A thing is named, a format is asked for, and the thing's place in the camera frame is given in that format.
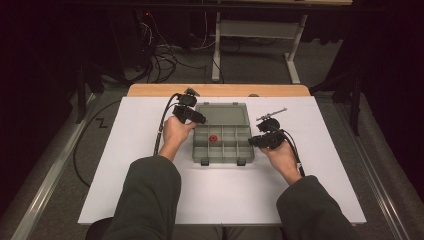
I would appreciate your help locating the person's right hand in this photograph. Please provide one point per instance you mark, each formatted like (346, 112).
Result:
(283, 158)

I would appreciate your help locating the aluminium floor rail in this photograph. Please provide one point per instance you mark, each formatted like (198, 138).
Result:
(55, 173)
(383, 196)

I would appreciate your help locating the person's left hand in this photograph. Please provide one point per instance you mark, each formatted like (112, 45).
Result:
(175, 136)

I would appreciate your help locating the white metal table frame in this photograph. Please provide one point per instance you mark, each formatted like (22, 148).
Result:
(216, 50)

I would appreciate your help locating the grey transparent compartment box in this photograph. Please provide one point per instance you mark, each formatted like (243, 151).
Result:
(222, 150)

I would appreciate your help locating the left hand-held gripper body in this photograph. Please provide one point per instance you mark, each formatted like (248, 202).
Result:
(183, 113)

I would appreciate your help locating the small red wheel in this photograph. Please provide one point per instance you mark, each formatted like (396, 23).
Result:
(213, 138)

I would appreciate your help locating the black metal stand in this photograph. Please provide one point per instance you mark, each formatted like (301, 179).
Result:
(356, 106)
(81, 100)

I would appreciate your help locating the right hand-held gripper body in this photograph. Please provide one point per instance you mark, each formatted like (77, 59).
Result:
(271, 128)

